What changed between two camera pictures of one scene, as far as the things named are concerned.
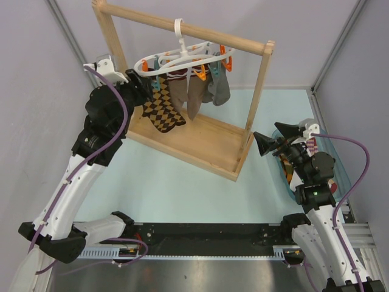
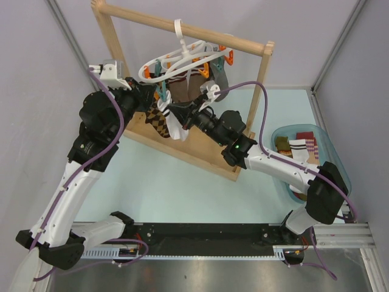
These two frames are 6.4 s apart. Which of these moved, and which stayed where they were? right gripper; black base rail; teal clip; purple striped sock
Moved: teal clip; right gripper
Stayed: black base rail; purple striped sock
